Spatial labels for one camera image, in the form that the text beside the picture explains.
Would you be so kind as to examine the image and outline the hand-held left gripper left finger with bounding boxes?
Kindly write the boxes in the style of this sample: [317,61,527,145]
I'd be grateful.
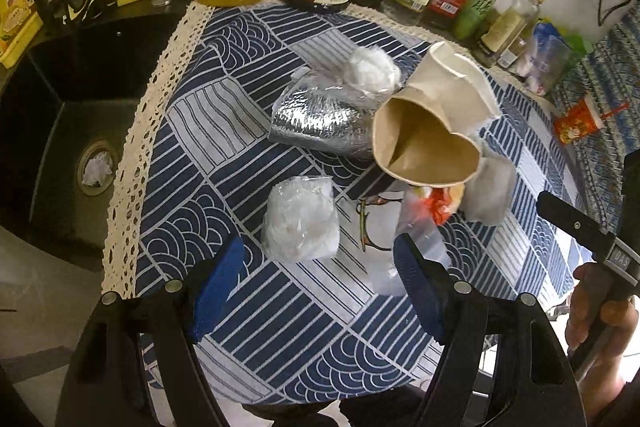
[55,234,248,427]

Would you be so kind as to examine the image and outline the clear bag with white wad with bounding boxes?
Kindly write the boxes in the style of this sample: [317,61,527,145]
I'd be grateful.
[295,47,404,100]

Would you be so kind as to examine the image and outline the clear plastic bag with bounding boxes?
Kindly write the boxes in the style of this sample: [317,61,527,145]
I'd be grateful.
[370,194,453,298]

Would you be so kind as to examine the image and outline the blue green plastic bag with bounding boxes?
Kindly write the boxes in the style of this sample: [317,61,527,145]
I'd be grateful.
[522,21,592,96]

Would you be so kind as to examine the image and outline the white plastic bag ball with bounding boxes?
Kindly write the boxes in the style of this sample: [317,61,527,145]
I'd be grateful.
[260,175,341,264]

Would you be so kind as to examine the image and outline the white crushed paper cup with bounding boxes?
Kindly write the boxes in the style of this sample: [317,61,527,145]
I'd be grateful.
[405,41,501,132]

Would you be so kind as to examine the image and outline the small yellow cap bottle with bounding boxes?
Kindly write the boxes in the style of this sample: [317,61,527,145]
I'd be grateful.
[475,0,549,68]

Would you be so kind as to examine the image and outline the brown crushed paper cup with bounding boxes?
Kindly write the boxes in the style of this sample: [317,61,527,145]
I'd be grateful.
[371,96,484,186]

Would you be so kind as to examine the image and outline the sink drain strainer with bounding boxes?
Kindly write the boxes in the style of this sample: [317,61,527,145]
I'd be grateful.
[75,139,119,198]

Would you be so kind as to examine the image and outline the black kitchen sink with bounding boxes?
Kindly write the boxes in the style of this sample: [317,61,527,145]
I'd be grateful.
[0,13,201,259]

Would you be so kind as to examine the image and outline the yellow printed package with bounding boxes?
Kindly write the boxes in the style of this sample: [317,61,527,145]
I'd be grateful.
[0,0,45,68]

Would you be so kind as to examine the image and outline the orange wrapper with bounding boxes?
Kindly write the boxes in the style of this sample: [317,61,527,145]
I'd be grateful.
[412,184,466,227]

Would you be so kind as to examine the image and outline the person's right hand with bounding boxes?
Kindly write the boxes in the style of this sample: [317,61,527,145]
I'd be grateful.
[564,262,637,404]

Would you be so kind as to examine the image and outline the blue floral cloth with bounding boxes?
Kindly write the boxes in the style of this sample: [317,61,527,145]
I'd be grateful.
[550,19,640,220]

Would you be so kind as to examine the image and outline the blue patterned tablecloth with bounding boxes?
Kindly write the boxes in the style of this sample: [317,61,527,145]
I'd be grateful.
[102,1,590,406]

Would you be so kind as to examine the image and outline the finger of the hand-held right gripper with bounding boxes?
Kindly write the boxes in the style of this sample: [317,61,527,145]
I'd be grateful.
[536,190,614,254]

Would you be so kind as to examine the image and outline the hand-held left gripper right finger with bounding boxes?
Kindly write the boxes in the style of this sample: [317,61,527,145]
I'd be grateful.
[392,233,588,427]

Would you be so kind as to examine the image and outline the red snack packet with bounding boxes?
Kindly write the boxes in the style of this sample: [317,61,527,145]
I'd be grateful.
[552,99,631,146]

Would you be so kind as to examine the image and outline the silver foil bag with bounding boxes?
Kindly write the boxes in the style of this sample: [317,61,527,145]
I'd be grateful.
[268,79,386,156]

